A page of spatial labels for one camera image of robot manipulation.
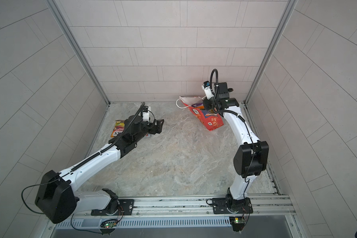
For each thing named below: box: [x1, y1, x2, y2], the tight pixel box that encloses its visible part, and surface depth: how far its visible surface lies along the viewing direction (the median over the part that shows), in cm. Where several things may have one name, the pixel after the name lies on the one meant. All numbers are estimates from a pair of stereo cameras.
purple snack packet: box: [191, 102, 205, 109], surface depth 101 cm
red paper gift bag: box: [176, 95, 225, 132], surface depth 93 cm
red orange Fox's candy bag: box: [110, 119, 125, 138], surface depth 98 cm
